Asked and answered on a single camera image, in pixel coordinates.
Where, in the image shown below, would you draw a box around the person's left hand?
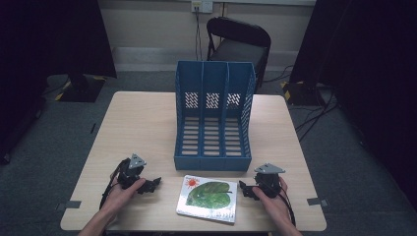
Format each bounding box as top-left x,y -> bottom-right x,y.
107,177 -> 148,215

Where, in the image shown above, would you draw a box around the blue file rack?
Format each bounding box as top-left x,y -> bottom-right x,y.
173,59 -> 257,172

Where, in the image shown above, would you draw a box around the dark curtain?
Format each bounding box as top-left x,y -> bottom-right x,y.
289,0 -> 417,212
0,0 -> 118,165

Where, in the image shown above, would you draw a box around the black folding chair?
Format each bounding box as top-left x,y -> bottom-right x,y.
206,16 -> 272,90

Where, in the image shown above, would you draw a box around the grey tape strip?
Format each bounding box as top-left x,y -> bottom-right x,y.
306,197 -> 330,207
55,200 -> 83,211

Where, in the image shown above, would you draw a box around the person's right hand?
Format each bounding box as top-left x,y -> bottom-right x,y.
251,176 -> 290,225

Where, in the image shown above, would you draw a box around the green leaf picture book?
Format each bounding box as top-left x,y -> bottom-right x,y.
175,174 -> 239,225

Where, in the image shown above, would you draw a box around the black wall socket cable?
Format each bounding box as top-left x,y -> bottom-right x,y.
194,7 -> 204,62

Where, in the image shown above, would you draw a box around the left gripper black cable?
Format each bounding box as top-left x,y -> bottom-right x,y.
98,159 -> 127,210

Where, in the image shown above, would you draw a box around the white wall socket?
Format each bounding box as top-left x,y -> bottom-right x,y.
191,0 -> 214,15

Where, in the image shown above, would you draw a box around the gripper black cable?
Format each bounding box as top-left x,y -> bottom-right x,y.
98,159 -> 127,210
274,178 -> 297,228

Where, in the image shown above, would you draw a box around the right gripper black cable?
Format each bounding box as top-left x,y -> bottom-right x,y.
274,178 -> 297,228

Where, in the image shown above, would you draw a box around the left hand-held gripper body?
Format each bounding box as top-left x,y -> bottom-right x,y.
116,152 -> 148,191

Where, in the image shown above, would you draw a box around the black floor cables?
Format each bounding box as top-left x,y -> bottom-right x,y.
262,64 -> 340,143

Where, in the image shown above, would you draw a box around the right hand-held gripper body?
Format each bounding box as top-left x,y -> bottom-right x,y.
253,162 -> 286,200

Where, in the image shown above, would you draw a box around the black stand base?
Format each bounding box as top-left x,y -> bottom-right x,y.
279,80 -> 328,107
54,73 -> 107,103

